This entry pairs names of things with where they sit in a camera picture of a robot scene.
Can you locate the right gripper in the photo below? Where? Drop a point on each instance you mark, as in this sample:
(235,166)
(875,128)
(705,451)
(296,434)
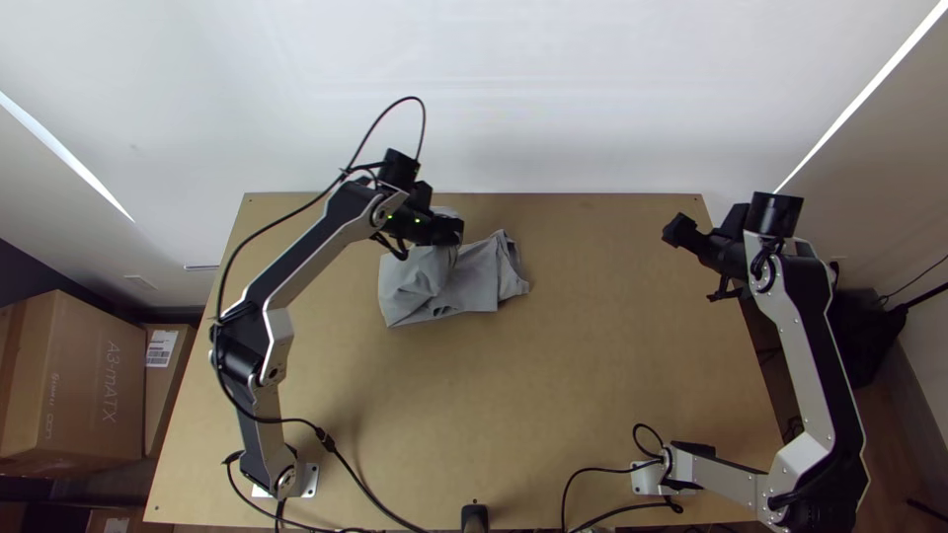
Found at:
(715,248)

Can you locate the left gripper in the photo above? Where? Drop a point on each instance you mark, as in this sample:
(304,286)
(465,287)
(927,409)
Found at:
(441,231)

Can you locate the grey t-shirt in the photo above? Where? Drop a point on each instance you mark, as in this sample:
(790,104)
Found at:
(459,285)

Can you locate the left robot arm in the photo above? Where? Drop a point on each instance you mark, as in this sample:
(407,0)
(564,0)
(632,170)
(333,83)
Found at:
(296,274)

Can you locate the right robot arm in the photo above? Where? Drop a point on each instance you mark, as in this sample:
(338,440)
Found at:
(807,355)

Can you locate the cardboard box with white label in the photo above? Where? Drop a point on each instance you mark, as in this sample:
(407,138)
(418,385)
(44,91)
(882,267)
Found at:
(166,392)

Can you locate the large cardboard box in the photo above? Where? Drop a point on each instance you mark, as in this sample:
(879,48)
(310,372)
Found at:
(67,377)

